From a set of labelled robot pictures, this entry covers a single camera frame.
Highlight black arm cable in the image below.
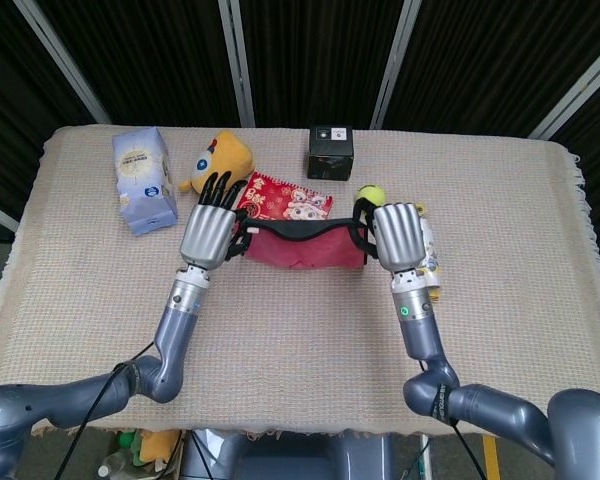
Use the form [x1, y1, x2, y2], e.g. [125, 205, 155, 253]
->
[419, 359, 487, 480]
[64, 339, 157, 480]

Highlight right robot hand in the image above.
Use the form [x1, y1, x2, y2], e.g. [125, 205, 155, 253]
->
[350, 197, 429, 274]

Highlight yellow plush toy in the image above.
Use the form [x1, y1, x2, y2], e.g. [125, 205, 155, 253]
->
[178, 130, 256, 197]

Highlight dark pleated partition curtain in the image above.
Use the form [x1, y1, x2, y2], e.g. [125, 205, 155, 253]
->
[0, 0, 600, 281]

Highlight light blue tissue pack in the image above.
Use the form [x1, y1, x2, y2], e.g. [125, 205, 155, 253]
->
[111, 126, 180, 237]

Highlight beige woven tablecloth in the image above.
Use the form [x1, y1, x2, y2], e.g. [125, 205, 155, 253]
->
[0, 124, 600, 444]

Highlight small yellow stuffed toy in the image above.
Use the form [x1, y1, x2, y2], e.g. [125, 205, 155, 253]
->
[139, 429, 181, 464]

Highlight grey and pink towel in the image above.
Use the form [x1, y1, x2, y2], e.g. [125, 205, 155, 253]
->
[235, 209, 376, 271]

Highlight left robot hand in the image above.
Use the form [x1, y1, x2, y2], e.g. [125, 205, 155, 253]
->
[179, 171, 251, 271]

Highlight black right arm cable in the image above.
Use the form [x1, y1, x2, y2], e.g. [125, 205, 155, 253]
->
[419, 359, 487, 480]

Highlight grey robot torso base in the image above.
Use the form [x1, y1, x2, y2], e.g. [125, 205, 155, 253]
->
[179, 429, 396, 480]

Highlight pack of plastic bag rolls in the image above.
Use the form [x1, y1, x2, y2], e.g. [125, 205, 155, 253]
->
[414, 199, 444, 304]

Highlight clear plastic bottle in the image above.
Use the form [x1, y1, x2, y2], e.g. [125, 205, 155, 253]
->
[96, 452, 131, 480]

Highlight red 2026 desk calendar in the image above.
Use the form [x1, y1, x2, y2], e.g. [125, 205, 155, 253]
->
[237, 171, 335, 224]

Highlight black cardboard box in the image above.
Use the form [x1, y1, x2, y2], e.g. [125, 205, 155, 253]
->
[307, 124, 355, 181]

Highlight black base cable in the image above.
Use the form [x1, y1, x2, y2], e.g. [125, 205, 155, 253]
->
[185, 428, 219, 480]

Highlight yellow-green tennis ball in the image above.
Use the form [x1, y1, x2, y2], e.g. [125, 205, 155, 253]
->
[355, 184, 386, 209]

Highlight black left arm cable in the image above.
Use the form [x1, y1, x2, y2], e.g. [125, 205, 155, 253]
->
[64, 339, 157, 480]

